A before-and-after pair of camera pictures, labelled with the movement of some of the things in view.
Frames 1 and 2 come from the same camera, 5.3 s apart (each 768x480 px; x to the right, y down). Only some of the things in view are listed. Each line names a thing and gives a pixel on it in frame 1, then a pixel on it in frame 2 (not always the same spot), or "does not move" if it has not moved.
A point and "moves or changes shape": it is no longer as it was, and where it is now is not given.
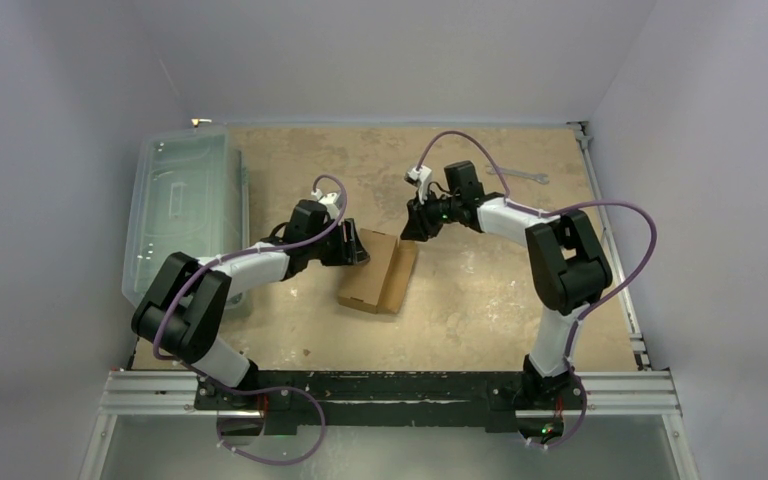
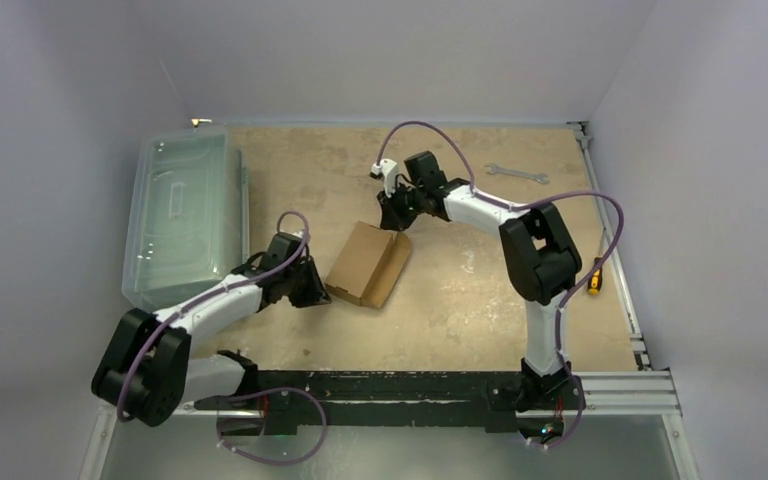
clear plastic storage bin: x=189 y=194 does not move
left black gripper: x=348 y=250 to x=315 y=292
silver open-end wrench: x=518 y=173 does not move
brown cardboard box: x=379 y=285 moves or changes shape
